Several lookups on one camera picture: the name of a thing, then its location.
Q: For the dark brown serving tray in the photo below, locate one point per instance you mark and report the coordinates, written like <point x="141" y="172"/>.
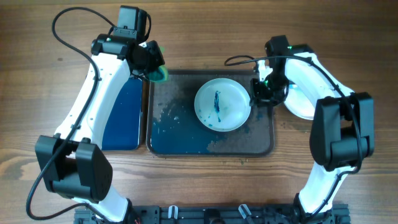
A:
<point x="173" y="128"/>

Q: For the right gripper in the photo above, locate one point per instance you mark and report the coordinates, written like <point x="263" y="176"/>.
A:
<point x="259" y="92"/>

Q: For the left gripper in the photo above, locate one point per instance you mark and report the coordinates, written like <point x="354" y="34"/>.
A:
<point x="154" y="49"/>

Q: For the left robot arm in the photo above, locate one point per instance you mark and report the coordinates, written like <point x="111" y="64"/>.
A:
<point x="71" y="161"/>

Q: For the white plate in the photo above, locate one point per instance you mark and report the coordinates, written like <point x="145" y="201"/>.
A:
<point x="298" y="104"/>
<point x="222" y="104"/>

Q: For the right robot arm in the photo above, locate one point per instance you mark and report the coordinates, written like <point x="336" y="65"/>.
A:
<point x="342" y="132"/>

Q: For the green sponge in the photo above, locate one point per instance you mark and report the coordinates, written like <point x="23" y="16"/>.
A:
<point x="159" y="75"/>

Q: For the black water tray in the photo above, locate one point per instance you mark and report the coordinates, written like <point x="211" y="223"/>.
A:
<point x="123" y="129"/>

